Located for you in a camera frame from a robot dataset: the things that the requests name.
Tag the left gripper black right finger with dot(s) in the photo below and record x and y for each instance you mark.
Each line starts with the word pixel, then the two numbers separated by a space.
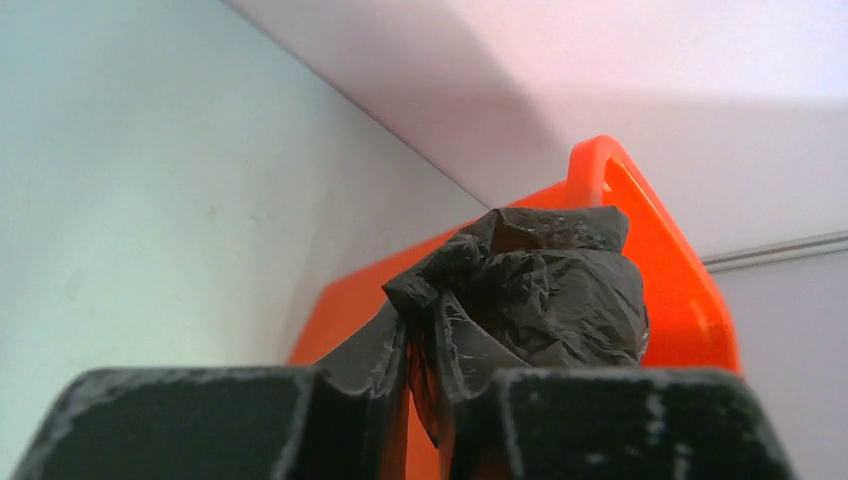
pixel 500 419

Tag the black plastic trash bag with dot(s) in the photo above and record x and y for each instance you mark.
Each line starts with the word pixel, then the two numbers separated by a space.
pixel 552 286

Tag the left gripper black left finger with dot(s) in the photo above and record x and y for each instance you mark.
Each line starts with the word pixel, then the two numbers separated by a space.
pixel 343 417

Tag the orange plastic trash bin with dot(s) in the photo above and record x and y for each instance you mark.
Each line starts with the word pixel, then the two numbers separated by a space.
pixel 690 326

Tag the right aluminium frame post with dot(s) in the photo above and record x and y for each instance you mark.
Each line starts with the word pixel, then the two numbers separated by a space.
pixel 774 253

